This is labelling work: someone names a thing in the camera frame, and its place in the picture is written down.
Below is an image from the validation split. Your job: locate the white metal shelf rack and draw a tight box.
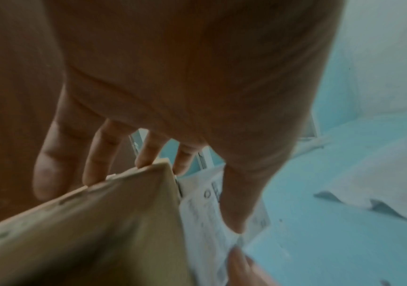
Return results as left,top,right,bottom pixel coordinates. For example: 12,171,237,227
129,111,321,171

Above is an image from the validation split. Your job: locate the white shipping label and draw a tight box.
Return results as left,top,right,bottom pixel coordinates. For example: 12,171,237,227
177,164,271,286

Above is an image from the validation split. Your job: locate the brown cardboard box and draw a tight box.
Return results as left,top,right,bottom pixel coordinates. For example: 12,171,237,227
0,159,196,286

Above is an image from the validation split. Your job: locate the person's right hand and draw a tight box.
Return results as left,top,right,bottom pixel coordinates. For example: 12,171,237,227
226,247,279,286

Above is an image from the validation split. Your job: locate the person's left hand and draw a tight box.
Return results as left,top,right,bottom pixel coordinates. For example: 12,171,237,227
32,0,346,234

